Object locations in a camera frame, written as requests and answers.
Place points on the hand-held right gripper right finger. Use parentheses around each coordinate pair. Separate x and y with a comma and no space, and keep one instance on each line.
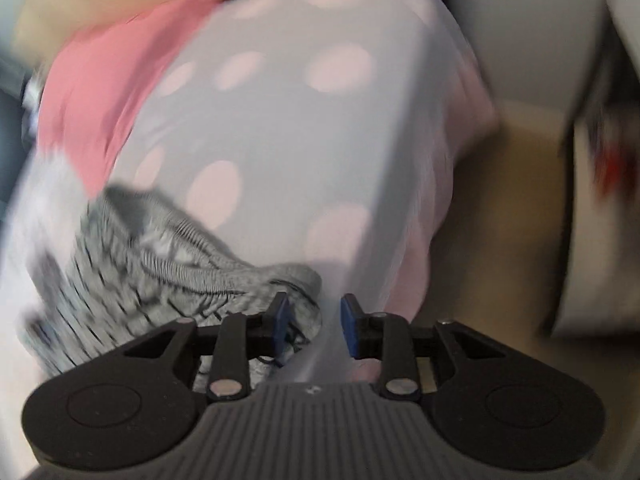
(350,327)

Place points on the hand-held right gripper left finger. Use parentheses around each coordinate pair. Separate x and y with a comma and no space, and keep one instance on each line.
(281,317)

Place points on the grey striped bow-print garment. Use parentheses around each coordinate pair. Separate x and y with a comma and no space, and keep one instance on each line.
(150,260)

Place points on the grey pink-dotted bed sheet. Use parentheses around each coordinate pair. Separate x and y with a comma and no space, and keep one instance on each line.
(300,135)

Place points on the pink pillow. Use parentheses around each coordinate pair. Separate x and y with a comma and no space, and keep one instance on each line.
(100,85)

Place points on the white bedside table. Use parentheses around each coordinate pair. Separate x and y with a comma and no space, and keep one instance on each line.
(625,5)

